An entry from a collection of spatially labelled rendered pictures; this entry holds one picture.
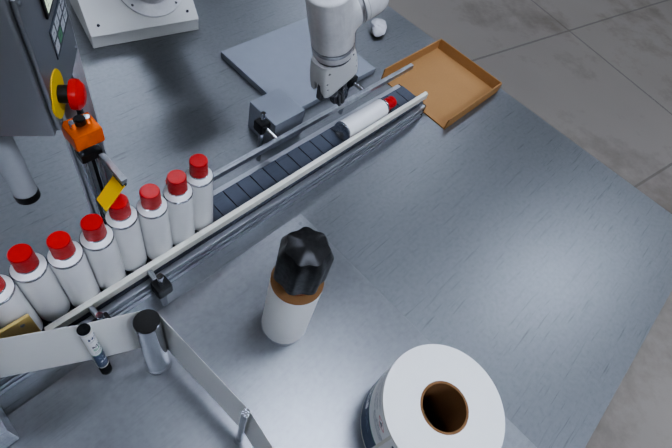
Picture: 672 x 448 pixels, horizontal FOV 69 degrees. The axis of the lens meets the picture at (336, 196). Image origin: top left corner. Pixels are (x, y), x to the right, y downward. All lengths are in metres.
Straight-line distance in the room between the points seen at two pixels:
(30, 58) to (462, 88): 1.30
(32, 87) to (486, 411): 0.77
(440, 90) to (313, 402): 1.04
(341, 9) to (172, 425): 0.74
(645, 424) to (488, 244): 1.33
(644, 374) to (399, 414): 1.81
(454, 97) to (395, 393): 1.03
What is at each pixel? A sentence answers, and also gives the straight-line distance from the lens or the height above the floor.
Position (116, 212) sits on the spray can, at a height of 1.08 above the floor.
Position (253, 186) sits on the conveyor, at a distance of 1.13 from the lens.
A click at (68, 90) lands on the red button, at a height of 1.34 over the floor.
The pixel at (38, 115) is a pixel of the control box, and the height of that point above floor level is 1.32.
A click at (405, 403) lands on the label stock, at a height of 1.02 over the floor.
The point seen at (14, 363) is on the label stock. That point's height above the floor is 0.97.
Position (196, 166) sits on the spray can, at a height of 1.08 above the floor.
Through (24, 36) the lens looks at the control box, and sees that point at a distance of 0.60.
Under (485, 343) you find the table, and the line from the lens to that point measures 1.15.
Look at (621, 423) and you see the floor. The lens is 2.36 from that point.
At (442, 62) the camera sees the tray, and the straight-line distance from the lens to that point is 1.72.
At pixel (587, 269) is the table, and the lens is 1.40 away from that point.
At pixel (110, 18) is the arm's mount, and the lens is 1.54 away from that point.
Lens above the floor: 1.78
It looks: 52 degrees down
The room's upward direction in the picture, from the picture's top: 19 degrees clockwise
